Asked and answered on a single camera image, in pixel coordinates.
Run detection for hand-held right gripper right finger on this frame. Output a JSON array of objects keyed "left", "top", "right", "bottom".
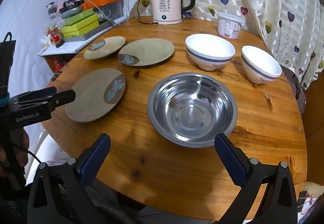
[{"left": 214, "top": 133, "right": 298, "bottom": 224}]

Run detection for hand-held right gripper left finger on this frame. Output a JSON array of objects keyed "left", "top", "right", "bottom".
[{"left": 27, "top": 133, "right": 112, "bottom": 224}]

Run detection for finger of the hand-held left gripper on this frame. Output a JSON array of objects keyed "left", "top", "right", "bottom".
[
  {"left": 40, "top": 89, "right": 77, "bottom": 113},
  {"left": 11, "top": 86, "right": 57, "bottom": 102}
]

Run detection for grey-green plate with blue motif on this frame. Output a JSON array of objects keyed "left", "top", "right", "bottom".
[
  {"left": 84, "top": 36, "right": 126, "bottom": 61},
  {"left": 65, "top": 68, "right": 126, "bottom": 123},
  {"left": 118, "top": 38, "right": 175, "bottom": 67}
]

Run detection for stainless steel bowl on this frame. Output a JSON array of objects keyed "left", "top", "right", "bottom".
[{"left": 147, "top": 72, "right": 238, "bottom": 148}]

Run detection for white bowl with blue stripe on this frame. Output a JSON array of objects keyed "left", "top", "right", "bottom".
[
  {"left": 241, "top": 45, "right": 282, "bottom": 85},
  {"left": 185, "top": 34, "right": 236, "bottom": 71}
]

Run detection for person's left hand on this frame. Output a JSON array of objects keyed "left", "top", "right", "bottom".
[{"left": 17, "top": 130, "right": 30, "bottom": 168}]

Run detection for small red figurine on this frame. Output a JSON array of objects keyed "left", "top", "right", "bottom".
[{"left": 40, "top": 25, "right": 64, "bottom": 48}]

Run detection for grey striped box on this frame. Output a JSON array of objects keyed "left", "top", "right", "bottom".
[{"left": 63, "top": 20, "right": 119, "bottom": 43}]

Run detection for green gift box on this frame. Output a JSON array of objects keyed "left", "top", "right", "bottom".
[{"left": 61, "top": 14, "right": 100, "bottom": 38}]

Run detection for person's grey trousers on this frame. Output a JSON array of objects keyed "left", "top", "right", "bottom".
[{"left": 86, "top": 183, "right": 243, "bottom": 224}]

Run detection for small dark-capped bottle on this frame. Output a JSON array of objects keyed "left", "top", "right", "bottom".
[{"left": 46, "top": 2, "right": 57, "bottom": 20}]

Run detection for grey round device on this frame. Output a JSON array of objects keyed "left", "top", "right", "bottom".
[{"left": 59, "top": 1, "right": 85, "bottom": 18}]

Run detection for brown wooden furniture panel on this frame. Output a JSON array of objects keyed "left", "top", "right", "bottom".
[{"left": 301, "top": 80, "right": 324, "bottom": 185}]

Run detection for dark brown cloth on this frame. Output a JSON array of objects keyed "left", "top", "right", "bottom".
[{"left": 280, "top": 64, "right": 307, "bottom": 114}]

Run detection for white plastic tub with lid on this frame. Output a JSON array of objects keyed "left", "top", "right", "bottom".
[{"left": 216, "top": 12, "right": 245, "bottom": 39}]

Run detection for cream electric kettle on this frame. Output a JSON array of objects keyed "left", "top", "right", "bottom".
[{"left": 149, "top": 0, "right": 196, "bottom": 25}]

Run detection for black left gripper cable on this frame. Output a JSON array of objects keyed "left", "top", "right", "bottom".
[{"left": 13, "top": 144, "right": 42, "bottom": 164}]

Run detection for white cable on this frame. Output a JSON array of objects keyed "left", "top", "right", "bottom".
[{"left": 85, "top": 0, "right": 113, "bottom": 25}]

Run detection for black kettle cable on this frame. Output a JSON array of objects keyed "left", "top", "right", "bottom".
[{"left": 137, "top": 0, "right": 159, "bottom": 25}]

